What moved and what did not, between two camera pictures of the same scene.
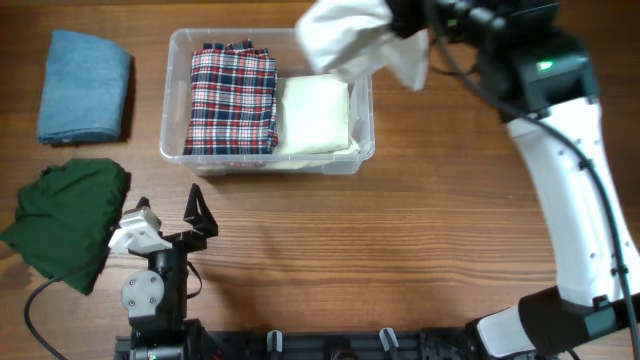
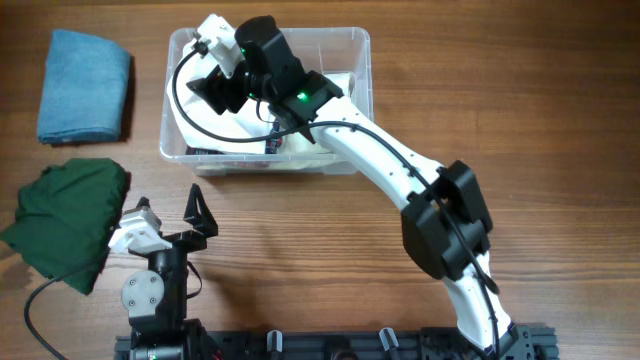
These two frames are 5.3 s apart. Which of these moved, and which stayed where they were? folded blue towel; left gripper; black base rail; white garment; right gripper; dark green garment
Moved: right gripper; white garment
Stayed: left gripper; dark green garment; folded blue towel; black base rail
